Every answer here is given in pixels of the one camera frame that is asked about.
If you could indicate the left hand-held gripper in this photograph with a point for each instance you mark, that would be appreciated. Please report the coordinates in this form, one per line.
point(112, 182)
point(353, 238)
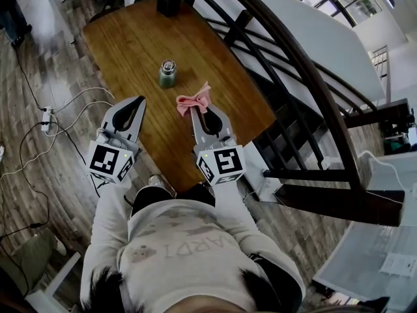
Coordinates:
point(104, 161)

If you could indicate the person's left forearm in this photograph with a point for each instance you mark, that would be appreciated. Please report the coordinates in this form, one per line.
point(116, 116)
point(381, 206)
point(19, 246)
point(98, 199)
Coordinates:
point(104, 214)

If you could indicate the white paper sheet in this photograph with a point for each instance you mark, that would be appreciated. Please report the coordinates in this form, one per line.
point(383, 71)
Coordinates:
point(395, 264)

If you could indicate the person's leg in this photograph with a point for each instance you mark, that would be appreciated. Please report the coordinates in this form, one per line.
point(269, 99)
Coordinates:
point(150, 197)
point(198, 194)

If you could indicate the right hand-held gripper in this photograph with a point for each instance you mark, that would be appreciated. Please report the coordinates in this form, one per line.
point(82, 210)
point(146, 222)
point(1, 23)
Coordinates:
point(228, 161)

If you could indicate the white power strip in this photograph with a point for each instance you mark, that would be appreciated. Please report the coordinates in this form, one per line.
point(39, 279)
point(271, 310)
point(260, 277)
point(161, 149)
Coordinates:
point(2, 150)
point(46, 119)

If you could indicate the olive green bag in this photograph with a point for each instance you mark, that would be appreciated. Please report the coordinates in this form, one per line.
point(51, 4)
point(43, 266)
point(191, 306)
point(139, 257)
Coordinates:
point(39, 253)

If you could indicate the grey desk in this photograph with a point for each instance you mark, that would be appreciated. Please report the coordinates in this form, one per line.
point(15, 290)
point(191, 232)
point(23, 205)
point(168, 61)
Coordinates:
point(358, 259)

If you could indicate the black pen holder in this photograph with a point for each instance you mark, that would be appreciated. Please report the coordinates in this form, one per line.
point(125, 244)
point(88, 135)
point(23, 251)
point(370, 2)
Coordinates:
point(167, 5)

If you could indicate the person's left white shoe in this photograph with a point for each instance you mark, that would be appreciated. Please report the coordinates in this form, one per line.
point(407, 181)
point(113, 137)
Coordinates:
point(155, 180)

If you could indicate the person's white sweater torso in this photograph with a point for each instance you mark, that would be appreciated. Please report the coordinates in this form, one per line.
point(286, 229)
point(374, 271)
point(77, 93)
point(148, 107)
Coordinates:
point(182, 233)

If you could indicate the white power adapter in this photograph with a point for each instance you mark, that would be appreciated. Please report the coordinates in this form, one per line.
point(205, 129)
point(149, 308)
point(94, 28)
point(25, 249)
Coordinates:
point(326, 163)

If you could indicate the person's left leg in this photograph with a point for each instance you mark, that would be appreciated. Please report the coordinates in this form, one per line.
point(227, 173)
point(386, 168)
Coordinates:
point(150, 197)

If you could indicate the white metal table frame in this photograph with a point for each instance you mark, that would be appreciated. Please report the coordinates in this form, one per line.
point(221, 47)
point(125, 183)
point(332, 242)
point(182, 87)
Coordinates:
point(65, 269)

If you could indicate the pink cloth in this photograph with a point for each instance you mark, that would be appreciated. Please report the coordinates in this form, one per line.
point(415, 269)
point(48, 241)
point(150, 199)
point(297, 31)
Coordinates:
point(189, 104)

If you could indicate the person's right leg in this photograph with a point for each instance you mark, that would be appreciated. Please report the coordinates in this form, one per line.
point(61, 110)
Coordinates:
point(198, 194)

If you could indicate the person's right forearm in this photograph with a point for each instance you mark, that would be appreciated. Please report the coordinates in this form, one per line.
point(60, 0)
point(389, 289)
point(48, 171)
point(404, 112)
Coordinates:
point(228, 201)

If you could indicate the black power adapter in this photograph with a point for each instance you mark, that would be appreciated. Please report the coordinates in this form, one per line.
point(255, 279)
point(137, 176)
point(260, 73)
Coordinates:
point(35, 225)

